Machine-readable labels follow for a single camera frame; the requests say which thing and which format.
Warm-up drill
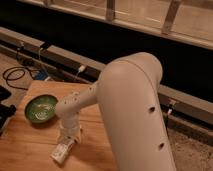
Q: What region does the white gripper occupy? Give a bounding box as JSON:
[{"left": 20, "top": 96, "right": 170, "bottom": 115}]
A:
[{"left": 57, "top": 123, "right": 83, "bottom": 144}]

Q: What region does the white plastic bottle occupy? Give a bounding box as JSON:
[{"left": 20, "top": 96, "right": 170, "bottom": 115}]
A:
[{"left": 51, "top": 138, "right": 75, "bottom": 164}]

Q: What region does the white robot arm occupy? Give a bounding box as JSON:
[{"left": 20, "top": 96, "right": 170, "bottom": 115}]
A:
[{"left": 55, "top": 52, "right": 176, "bottom": 171}]

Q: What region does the green ceramic bowl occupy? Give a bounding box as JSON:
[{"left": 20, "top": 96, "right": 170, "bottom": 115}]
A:
[{"left": 24, "top": 94, "right": 58, "bottom": 124}]

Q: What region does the blue plug box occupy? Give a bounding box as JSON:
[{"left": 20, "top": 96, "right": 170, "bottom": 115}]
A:
[{"left": 34, "top": 70, "right": 48, "bottom": 80}]

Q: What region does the black object at left edge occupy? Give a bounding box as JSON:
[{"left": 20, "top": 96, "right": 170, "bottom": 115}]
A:
[{"left": 0, "top": 85, "right": 16, "bottom": 135}]

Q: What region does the black coiled cable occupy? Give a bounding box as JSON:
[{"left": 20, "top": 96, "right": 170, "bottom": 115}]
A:
[{"left": 2, "top": 66, "right": 38, "bottom": 90}]

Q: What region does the metal floor rail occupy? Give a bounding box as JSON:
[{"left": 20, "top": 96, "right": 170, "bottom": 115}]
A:
[{"left": 0, "top": 27, "right": 213, "bottom": 125}]

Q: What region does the white window frame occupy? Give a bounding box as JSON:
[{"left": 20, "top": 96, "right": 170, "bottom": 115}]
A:
[{"left": 19, "top": 0, "right": 213, "bottom": 50}]

